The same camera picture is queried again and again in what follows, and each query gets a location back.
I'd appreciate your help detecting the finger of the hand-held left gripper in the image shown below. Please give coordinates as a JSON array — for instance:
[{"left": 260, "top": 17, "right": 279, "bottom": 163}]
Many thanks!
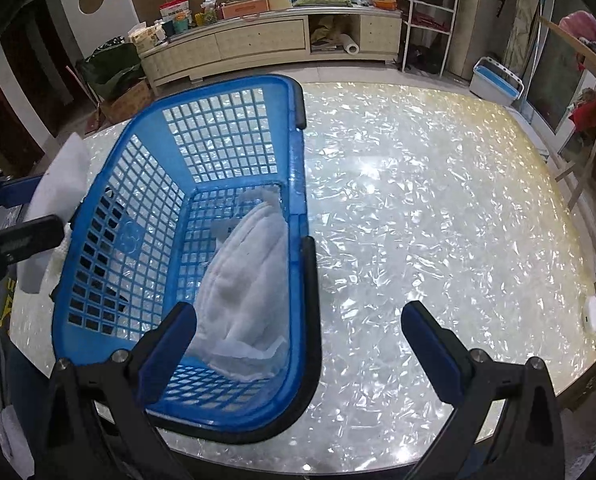
[
  {"left": 0, "top": 215, "right": 65, "bottom": 322},
  {"left": 0, "top": 172, "right": 44, "bottom": 211}
]

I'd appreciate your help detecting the white cloth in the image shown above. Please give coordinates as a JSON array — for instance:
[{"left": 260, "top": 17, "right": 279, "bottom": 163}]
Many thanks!
[
  {"left": 17, "top": 132, "right": 91, "bottom": 295},
  {"left": 188, "top": 185, "right": 291, "bottom": 381}
]

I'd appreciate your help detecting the pink box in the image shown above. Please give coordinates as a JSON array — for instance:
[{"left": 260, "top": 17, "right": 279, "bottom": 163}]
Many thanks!
[{"left": 221, "top": 0, "right": 269, "bottom": 21}]

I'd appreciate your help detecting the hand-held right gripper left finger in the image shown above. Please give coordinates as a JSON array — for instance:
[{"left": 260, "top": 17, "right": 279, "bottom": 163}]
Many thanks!
[{"left": 48, "top": 301, "right": 199, "bottom": 480}]

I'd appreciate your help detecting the red garment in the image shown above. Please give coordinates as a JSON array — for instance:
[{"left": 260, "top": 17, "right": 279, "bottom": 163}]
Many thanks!
[{"left": 570, "top": 90, "right": 596, "bottom": 133}]

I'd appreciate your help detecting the pink clothes pile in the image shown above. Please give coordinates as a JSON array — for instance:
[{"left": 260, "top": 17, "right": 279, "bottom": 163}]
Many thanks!
[{"left": 560, "top": 10, "right": 596, "bottom": 51}]

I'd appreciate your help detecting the cream TV cabinet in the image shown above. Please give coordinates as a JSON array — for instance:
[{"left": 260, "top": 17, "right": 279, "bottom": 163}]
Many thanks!
[{"left": 140, "top": 7, "right": 403, "bottom": 96}]

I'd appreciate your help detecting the blue plastic basket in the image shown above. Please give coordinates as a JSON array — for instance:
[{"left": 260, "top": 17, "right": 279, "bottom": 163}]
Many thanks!
[{"left": 52, "top": 74, "right": 323, "bottom": 445}]

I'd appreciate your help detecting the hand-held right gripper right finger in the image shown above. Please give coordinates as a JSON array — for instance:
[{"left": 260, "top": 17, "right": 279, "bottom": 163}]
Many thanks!
[{"left": 400, "top": 301, "right": 566, "bottom": 480}]

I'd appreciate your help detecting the red and white bag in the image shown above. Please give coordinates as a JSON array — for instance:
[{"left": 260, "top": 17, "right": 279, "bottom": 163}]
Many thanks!
[{"left": 159, "top": 1, "right": 191, "bottom": 23}]

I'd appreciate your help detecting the blue and white cooler box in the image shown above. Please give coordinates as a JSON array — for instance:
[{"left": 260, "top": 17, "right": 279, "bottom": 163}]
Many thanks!
[{"left": 470, "top": 56, "right": 524, "bottom": 107}]

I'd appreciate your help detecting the cardboard box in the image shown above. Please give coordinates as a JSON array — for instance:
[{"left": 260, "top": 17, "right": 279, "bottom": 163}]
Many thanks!
[{"left": 98, "top": 80, "right": 153, "bottom": 126}]

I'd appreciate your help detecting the patterned curtain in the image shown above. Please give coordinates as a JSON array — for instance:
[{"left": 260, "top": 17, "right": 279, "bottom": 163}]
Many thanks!
[{"left": 508, "top": 0, "right": 553, "bottom": 76}]

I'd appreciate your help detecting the white metal rack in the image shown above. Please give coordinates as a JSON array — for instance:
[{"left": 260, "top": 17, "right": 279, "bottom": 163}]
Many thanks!
[{"left": 390, "top": 0, "right": 462, "bottom": 78}]

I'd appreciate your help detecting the dark green plastic bag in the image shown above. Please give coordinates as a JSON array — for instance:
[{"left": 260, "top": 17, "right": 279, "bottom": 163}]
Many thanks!
[{"left": 75, "top": 37, "right": 146, "bottom": 101}]

